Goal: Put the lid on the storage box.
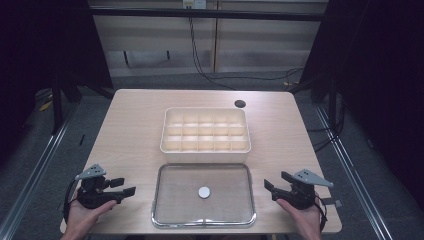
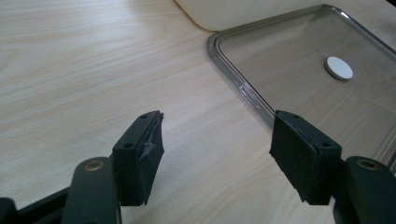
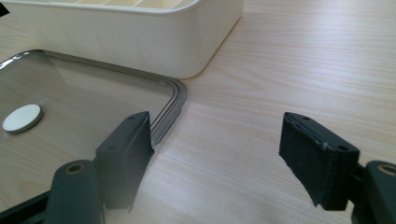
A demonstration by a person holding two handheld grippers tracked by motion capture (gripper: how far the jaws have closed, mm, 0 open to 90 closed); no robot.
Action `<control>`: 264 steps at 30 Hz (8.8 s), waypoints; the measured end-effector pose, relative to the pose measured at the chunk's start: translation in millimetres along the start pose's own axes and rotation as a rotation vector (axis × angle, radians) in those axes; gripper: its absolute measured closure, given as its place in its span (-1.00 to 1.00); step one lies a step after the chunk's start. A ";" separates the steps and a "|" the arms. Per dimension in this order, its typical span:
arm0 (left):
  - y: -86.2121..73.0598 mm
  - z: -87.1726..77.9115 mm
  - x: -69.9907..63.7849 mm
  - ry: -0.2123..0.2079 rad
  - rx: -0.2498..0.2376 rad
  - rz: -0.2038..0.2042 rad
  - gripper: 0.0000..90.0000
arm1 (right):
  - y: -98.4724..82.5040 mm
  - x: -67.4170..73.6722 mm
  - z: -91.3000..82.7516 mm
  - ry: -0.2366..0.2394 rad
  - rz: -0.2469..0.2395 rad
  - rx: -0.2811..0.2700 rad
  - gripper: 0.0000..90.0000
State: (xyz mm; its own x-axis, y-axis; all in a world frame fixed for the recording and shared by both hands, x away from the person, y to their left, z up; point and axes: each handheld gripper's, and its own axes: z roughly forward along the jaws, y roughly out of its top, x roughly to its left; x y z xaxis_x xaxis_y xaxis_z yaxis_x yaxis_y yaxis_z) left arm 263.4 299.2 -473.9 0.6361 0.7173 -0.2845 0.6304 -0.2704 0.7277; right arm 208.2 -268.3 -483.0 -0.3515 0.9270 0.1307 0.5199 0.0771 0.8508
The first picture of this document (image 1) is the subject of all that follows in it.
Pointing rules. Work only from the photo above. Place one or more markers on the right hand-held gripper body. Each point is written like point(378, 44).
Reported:
point(301, 195)

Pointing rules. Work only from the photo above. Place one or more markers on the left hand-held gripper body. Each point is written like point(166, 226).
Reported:
point(93, 195)

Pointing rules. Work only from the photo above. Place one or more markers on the clear rectangular tray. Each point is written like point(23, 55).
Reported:
point(186, 200)

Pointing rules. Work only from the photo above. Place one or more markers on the white compartment storage box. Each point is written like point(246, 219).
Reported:
point(205, 133)

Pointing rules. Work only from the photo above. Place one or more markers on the person's right hand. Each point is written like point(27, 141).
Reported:
point(306, 221)

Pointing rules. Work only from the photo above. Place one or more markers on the person's left hand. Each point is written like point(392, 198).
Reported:
point(80, 220)

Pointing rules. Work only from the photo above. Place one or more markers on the grey tag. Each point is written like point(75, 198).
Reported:
point(331, 202)

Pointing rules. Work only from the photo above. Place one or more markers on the dark round table grommet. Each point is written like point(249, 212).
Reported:
point(240, 103)

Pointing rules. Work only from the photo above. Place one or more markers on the black metal stand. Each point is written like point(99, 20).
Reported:
point(56, 106)

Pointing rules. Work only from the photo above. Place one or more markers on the yellow strip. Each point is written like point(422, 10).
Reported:
point(45, 106)

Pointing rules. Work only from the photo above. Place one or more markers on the black curtain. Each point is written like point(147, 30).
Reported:
point(383, 83)
point(43, 50)

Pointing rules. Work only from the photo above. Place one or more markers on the black horizontal metal beam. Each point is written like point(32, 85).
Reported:
point(206, 14)

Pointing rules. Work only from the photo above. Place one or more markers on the aluminium floor rail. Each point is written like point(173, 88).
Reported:
point(353, 173)
point(33, 173)

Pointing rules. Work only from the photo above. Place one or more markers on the white wall power outlet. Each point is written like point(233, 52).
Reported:
point(194, 3)

